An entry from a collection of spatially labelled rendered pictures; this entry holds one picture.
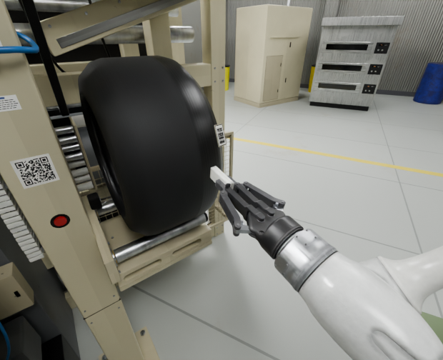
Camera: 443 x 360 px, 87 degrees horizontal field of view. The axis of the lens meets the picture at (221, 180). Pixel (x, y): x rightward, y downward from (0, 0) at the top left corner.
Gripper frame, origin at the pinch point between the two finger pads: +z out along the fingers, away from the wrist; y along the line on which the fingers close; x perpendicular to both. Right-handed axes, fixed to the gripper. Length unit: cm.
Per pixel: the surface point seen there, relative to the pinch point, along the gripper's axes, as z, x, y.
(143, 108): 20.0, -10.3, 9.0
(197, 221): 17.8, 34.6, -5.8
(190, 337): 11, 126, 0
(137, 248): 18.0, 34.6, 16.7
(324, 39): 311, 22, -495
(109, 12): 74, -23, -1
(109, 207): 45, 39, 19
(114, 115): 21.6, -8.9, 15.0
